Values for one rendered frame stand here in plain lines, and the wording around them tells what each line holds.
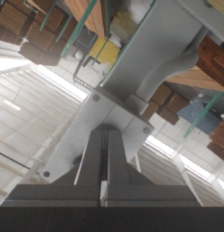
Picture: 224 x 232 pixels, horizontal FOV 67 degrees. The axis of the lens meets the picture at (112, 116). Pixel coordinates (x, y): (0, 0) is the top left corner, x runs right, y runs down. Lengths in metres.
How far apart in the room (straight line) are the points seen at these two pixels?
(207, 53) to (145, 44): 1.56
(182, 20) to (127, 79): 0.09
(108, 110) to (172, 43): 0.12
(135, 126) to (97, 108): 0.04
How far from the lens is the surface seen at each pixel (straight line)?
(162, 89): 9.63
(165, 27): 0.23
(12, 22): 10.44
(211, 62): 1.79
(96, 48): 6.61
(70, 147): 0.18
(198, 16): 0.24
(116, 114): 0.17
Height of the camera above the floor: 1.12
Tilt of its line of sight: 12 degrees up
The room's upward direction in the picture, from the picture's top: 146 degrees counter-clockwise
